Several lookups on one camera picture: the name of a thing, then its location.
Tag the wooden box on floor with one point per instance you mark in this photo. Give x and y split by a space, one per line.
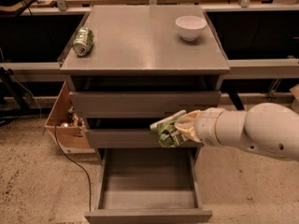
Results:
62 125

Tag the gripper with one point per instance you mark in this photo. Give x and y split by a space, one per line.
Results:
206 125

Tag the green jalapeno chip bag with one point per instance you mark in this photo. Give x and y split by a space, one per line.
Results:
168 135

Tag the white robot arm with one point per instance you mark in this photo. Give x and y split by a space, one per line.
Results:
266 129

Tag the white ceramic bowl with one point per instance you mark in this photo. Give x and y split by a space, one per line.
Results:
190 27

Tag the grey middle drawer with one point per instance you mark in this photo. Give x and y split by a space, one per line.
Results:
127 138

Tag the green soda can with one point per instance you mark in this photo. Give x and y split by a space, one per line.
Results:
83 41

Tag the grey open bottom drawer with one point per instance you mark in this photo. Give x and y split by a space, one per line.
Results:
148 186

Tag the grey top drawer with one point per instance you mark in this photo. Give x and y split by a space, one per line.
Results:
140 104

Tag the grey drawer cabinet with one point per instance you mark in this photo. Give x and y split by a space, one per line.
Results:
138 83

